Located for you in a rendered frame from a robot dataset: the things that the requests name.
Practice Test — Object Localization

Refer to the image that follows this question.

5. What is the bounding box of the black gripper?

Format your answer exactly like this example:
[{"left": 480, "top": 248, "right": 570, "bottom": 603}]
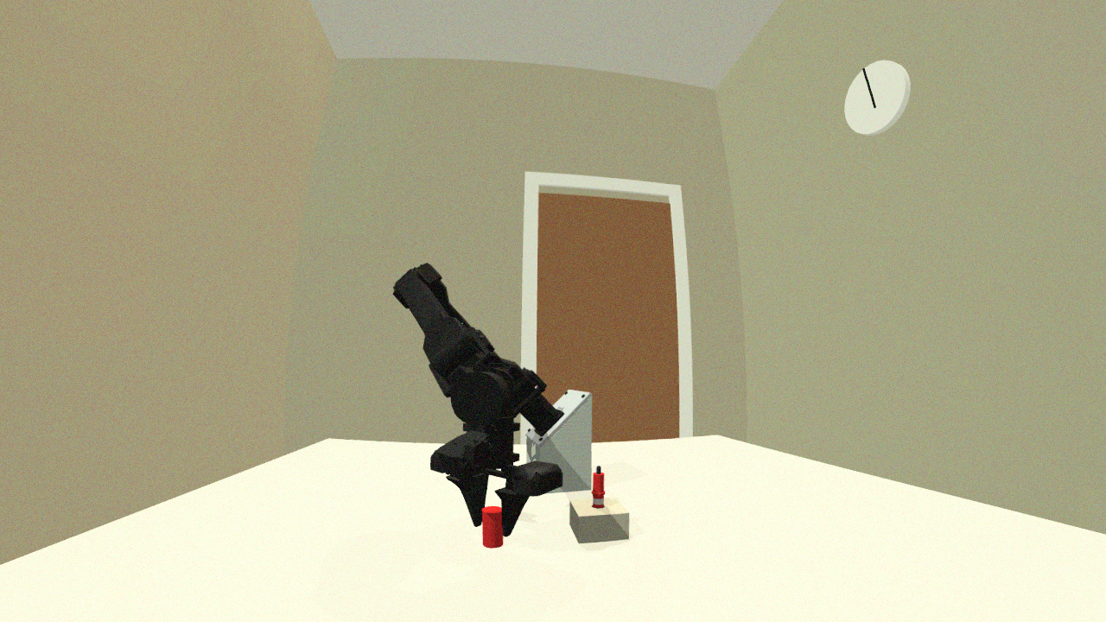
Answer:
[{"left": 446, "top": 416, "right": 563, "bottom": 537}]

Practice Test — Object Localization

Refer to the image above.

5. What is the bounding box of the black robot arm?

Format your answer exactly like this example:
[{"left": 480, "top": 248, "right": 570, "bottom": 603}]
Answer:
[{"left": 393, "top": 263, "right": 565, "bottom": 480}]

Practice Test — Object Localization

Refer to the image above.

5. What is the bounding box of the beige square block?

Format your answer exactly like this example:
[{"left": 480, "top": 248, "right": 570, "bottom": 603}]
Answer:
[{"left": 568, "top": 498, "right": 630, "bottom": 543}]

